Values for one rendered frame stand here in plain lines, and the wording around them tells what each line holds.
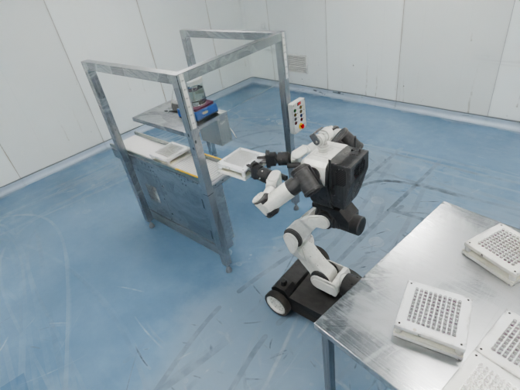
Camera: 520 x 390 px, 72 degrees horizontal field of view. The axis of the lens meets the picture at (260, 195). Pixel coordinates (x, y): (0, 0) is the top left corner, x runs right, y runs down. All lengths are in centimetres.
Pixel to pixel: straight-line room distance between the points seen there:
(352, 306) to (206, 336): 134
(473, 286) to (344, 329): 60
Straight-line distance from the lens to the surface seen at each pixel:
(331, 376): 195
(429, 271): 186
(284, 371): 250
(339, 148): 196
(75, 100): 565
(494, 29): 501
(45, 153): 567
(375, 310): 167
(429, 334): 156
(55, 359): 314
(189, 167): 289
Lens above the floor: 218
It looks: 35 degrees down
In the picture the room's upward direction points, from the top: 9 degrees counter-clockwise
